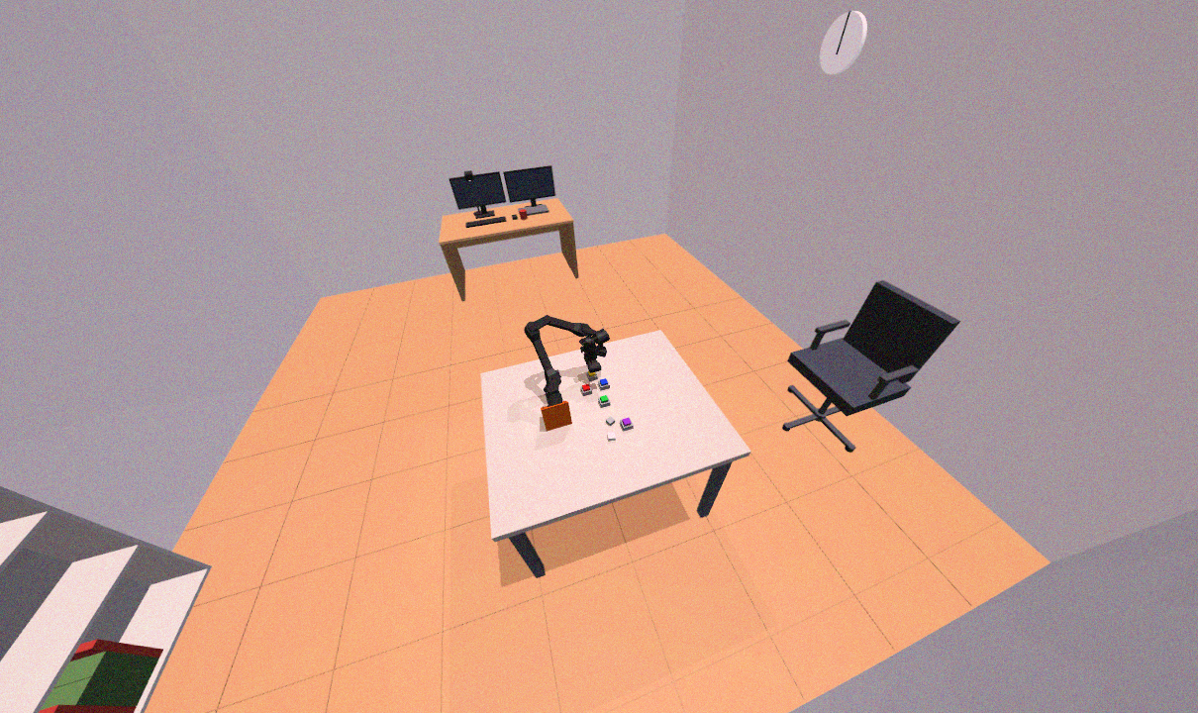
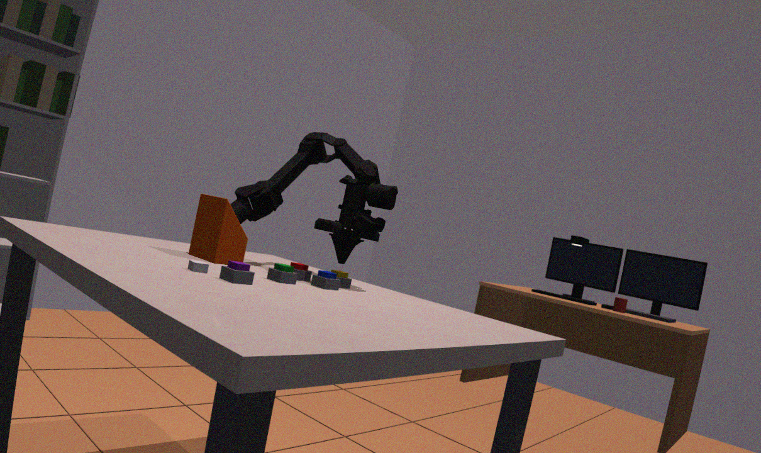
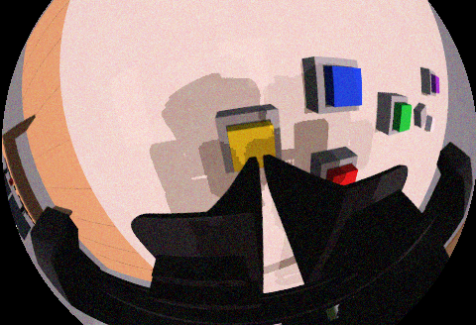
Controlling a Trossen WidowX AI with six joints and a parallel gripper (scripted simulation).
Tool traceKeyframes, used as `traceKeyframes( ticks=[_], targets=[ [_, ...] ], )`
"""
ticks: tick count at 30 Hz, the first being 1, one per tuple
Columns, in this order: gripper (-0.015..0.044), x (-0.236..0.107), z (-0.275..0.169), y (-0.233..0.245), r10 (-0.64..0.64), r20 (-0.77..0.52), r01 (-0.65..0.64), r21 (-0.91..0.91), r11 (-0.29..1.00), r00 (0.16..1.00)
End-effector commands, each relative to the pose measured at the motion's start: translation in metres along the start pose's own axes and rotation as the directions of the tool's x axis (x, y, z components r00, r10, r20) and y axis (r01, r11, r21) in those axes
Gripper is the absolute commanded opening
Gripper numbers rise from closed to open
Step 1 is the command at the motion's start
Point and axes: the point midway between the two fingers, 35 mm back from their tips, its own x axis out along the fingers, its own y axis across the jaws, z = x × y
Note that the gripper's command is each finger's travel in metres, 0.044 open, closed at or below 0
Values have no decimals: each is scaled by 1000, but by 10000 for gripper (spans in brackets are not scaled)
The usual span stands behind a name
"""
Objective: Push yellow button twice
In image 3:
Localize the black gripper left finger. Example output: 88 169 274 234
131 156 265 293

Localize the red button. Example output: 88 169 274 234
309 147 358 185

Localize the purple button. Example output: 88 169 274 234
420 67 440 96

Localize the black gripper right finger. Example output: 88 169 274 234
263 155 408 284

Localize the yellow button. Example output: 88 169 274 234
215 104 282 173

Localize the blue button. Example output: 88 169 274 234
301 55 362 115

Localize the green button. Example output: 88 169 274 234
376 92 413 136

